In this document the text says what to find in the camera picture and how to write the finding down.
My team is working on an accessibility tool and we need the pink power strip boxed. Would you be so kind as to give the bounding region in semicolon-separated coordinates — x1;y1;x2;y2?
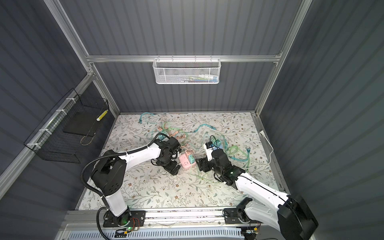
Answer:
179;153;196;170

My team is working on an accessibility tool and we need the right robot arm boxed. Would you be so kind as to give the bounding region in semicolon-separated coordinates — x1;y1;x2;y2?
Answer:
196;149;319;240

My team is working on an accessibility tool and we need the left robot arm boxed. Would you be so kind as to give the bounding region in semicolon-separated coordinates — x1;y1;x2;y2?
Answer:
86;137;181;218

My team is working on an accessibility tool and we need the teal USB charger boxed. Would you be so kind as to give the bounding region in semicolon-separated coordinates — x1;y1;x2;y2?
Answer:
188;155;196;165

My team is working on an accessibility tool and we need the green multi-head cable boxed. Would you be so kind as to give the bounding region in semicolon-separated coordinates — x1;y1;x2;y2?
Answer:
223;143;253;169

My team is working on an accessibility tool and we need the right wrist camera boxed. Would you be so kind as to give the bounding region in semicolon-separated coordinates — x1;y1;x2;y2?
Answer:
204;142;217;151

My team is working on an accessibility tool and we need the teal multi-head cable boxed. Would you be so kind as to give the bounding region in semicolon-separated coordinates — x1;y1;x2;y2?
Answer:
138;112;163;124

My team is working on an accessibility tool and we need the teal charging cable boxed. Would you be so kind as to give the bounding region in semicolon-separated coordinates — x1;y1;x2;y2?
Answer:
191;122;217;134

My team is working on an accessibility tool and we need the white wire basket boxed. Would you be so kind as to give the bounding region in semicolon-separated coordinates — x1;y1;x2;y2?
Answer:
153;59;222;85

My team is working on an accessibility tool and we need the black wire basket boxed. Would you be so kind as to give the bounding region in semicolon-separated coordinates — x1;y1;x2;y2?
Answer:
24;89;110;164

